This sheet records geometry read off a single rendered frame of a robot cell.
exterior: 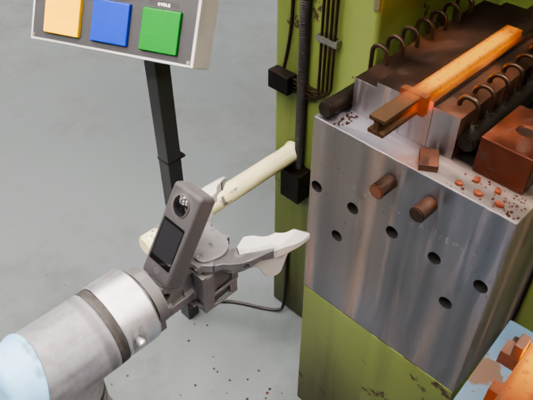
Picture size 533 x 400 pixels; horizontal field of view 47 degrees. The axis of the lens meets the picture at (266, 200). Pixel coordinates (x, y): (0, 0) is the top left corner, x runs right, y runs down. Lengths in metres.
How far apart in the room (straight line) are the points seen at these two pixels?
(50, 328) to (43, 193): 1.80
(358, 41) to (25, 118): 1.91
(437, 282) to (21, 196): 1.72
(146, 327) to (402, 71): 0.63
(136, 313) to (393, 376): 0.80
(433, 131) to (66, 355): 0.64
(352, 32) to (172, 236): 0.67
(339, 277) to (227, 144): 1.36
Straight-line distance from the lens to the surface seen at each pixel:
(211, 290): 0.73
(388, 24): 1.21
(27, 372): 0.64
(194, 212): 0.65
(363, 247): 1.16
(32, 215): 2.36
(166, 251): 0.68
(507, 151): 0.96
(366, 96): 1.06
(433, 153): 1.00
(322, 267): 1.29
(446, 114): 0.98
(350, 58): 1.25
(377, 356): 1.35
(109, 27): 1.19
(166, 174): 1.51
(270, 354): 1.83
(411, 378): 1.32
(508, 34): 1.20
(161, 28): 1.14
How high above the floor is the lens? 1.52
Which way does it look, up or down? 42 degrees down
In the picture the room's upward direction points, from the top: straight up
